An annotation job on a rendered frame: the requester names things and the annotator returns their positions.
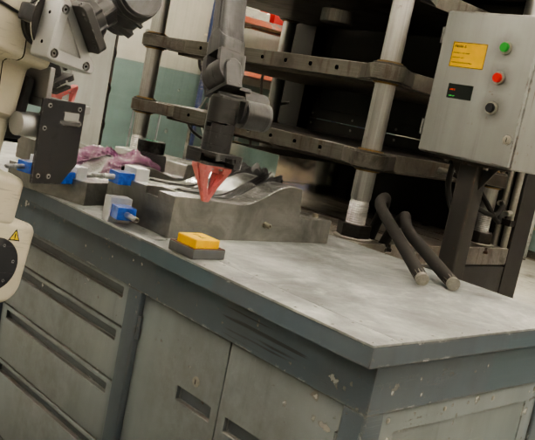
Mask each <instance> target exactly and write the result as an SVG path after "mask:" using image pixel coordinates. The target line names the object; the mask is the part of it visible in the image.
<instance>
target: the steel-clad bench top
mask: <svg viewBox="0 0 535 440"><path fill-rule="evenodd" d="M16 152H17V143H15V142H7V141H4V142H3V145H2V148H1V152H0V169H1V170H3V171H6V172H8V170H9V168H6V167H5V166H4V164H6V163H8V164H9V163H10V160H18V159H20V158H18V157H16ZM40 193H42V192H40ZM42 194H44V195H46V196H48V197H50V198H53V199H55V200H57V201H59V202H61V203H63V204H66V205H68V206H70V207H72V208H74V209H76V210H79V211H81V212H83V213H85V214H87V215H88V216H90V217H94V218H96V219H98V220H100V221H101V222H103V223H107V224H109V225H111V226H113V227H114V228H116V229H118V230H122V231H124V232H126V233H127V234H129V235H131V236H134V237H137V238H139V239H140V240H142V241H144V242H147V243H149V244H151V245H153V246H155V247H157V248H160V249H162V250H164V251H166V252H168V253H170V254H173V255H175V256H177V257H178V258H181V259H183V260H185V261H188V262H190V263H191V264H193V265H196V266H198V267H201V268H203V269H204V270H206V271H208V272H211V273H214V274H215V275H217V276H219V277H221V278H224V279H227V280H229V281H230V282H232V283H234V284H236V285H240V286H241V287H243V288H245V289H247V290H249V291H251V292H254V293H256V294H258V295H260V296H262V297H264V298H266V299H269V300H271V301H273V302H275V303H277V304H279V305H281V306H284V307H286V308H288V309H290V310H292V311H294V312H296V313H299V314H301V315H303V316H305V317H307V318H309V319H311V320H314V321H316V322H318V323H320V324H322V325H324V326H326V327H329V328H331V329H332V330H335V331H337V332H339V333H342V334H344V335H345V336H348V337H350V338H352V339H354V340H357V341H358V342H361V343H363V344H365V345H367V346H369V347H371V348H377V347H392V346H400V345H407V344H415V343H423V342H431V341H439V340H454V339H462V338H469V337H477V336H485V335H493V334H501V333H516V332H524V331H532V330H535V306H532V305H530V304H527V303H525V302H522V301H519V300H516V299H513V298H510V297H507V296H504V295H502V294H499V293H496V292H493V291H490V290H487V289H484V288H482V287H479V286H477V285H472V284H470V283H467V282H464V281H462V280H460V279H458V280H459V281H460V287H459V288H458V289H457V290H456V291H451V290H449V289H448V287H446V285H445V284H444V283H443V282H442V281H441V280H440V279H439V278H438V277H437V275H436V274H435V273H434V272H433V271H432V270H430V269H427V268H425V267H423V268H424V270H425V272H426V273H427V274H428V276H429V282H428V283H427V284H426V285H418V284H416V282H415V280H414V278H413V276H412V274H411V272H410V271H409V269H408V267H407V266H406V264H405V262H404V260H402V259H399V258H395V257H393V256H390V255H388V254H385V253H382V252H379V251H376V250H373V249H370V248H367V247H365V246H362V245H359V244H356V243H353V242H350V241H347V240H345V239H342V238H340V237H335V236H333V235H330V234H329V235H328V239H327V243H326V244H317V243H291V242H265V241H238V240H220V244H219V247H220V248H222V249H225V255H224V260H214V259H191V258H187V257H185V256H183V255H182V254H180V253H177V252H175V251H172V250H170V249H169V248H168V245H169V240H170V238H166V237H164V236H162V235H159V234H157V233H155V232H153V231H151V230H148V229H146V228H144V227H141V226H139V225H138V224H136V223H132V222H130V221H129V223H114V222H108V221H106V220H104V219H103V218H102V212H103V207H104V205H94V206H83V205H80V204H77V203H72V202H69V201H66V200H64V199H61V198H58V197H55V196H50V195H47V194H45V193H42Z"/></svg>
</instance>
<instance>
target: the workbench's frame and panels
mask: <svg viewBox="0 0 535 440"><path fill-rule="evenodd" d="M15 218H16V219H19V220H21V221H24V222H26V223H29V224H30V225H31V226H32V228H33V237H32V240H31V245H30V249H29V252H28V255H27V259H26V261H25V265H24V270H23V274H22V277H21V280H20V284H19V286H18V288H17V290H16V292H15V293H14V294H13V295H12V296H11V297H10V298H9V299H7V300H5V301H4V302H1V303H0V440H535V330H532V331H524V332H516V333H501V334H493V335H485V336H477V337H469V338H462V339H454V340H439V341H431V342H423V343H415V344H407V345H400V346H392V347H377V348H371V347H369V346H367V345H365V344H363V343H361V342H358V341H357V340H354V339H352V338H350V337H348V336H345V335H344V334H342V333H339V332H337V331H335V330H332V329H331V328H329V327H326V326H324V325H322V324H320V323H318V322H316V321H314V320H311V319H309V318H307V317H305V316H303V315H301V314H299V313H296V312H294V311H292V310H290V309H288V308H286V307H284V306H281V305H279V304H277V303H275V302H273V301H271V300H269V299H266V298H264V297H262V296H260V295H258V294H256V293H254V292H251V291H249V290H247V289H245V288H243V287H241V286H240V285H236V284H234V283H232V282H230V281H229V280H227V279H224V278H221V277H219V276H217V275H215V274H214V273H211V272H208V271H206V270H204V269H203V268H201V267H198V266H196V265H193V264H191V263H190V262H188V261H185V260H183V259H181V258H178V257H177V256H175V255H173V254H170V253H168V252H166V251H164V250H162V249H160V248H157V247H155V246H153V245H151V244H149V243H147V242H144V241H142V240H140V239H139V238H137V237H134V236H131V235H129V234H127V233H126V232H124V231H122V230H118V229H116V228H114V227H113V226H111V225H109V224H107V223H103V222H101V221H100V220H98V219H96V218H94V217H90V216H88V215H87V214H85V213H83V212H81V211H79V210H76V209H74V208H72V207H70V206H68V205H66V204H63V203H61V202H59V201H57V200H55V199H53V198H50V197H48V196H46V195H44V194H42V193H40V192H37V191H36V190H33V189H28V188H26V187H23V189H22V192H21V196H20V199H19V202H18V206H17V211H16V215H15Z"/></svg>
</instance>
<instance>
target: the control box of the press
mask: <svg viewBox="0 0 535 440"><path fill-rule="evenodd" d="M440 43H442V47H441V51H440V55H439V59H438V63H437V67H436V74H435V77H434V82H433V85H432V90H431V94H430V97H429V104H428V109H427V112H426V116H425V119H424V118H422V123H421V127H420V131H419V134H422V135H421V139H420V143H419V147H418V148H419V149H420V150H421V151H424V152H429V153H432V154H437V155H440V157H439V158H443V159H444V161H445V162H449V169H448V173H447V176H446V181H445V197H446V201H447V204H448V208H449V215H448V219H447V223H446V227H445V231H444V234H443V238H442V245H441V249H440V252H439V258H440V259H441V260H442V261H443V262H444V263H445V264H446V266H447V267H448V268H449V269H450V270H451V271H452V273H453V274H454V275H455V276H456V277H457V278H458V279H460V280H462V278H463V271H464V267H465V264H466V260H467V257H468V253H469V248H470V242H471V239H472V235H473V231H474V228H475V224H476V220H477V213H478V210H479V206H480V202H481V199H482V195H483V191H484V185H485V184H486V183H487V182H488V181H489V180H490V179H491V178H492V177H493V176H494V175H495V174H496V173H497V172H498V171H499V170H500V173H504V174H505V172H511V171H517V172H522V173H527V174H533V175H535V16H526V15H512V14H497V13H483V12H469V11H454V10H453V11H450V12H449V16H448V21H447V24H446V27H443V28H442V35H441V39H440ZM455 171H456V176H457V179H456V186H455V190H454V194H453V197H452V195H451V183H452V178H453V175H454V172H455Z"/></svg>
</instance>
